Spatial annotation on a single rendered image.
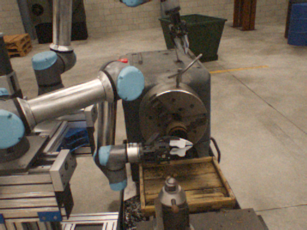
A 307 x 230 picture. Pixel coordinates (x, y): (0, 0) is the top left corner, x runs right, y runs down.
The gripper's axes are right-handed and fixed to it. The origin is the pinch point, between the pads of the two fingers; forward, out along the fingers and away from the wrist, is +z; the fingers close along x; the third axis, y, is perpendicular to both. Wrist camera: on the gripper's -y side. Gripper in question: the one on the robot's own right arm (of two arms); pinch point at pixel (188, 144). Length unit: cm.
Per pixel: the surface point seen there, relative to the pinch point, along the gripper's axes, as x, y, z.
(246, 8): -44, -805, 320
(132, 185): -54, -46, -27
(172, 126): 4.2, -8.8, -5.0
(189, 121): 2.9, -14.3, 3.2
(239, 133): -108, -188, 91
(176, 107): 7.9, -19.3, -1.7
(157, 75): 17.4, -38.6, -8.0
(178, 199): 6.0, 38.0, -9.7
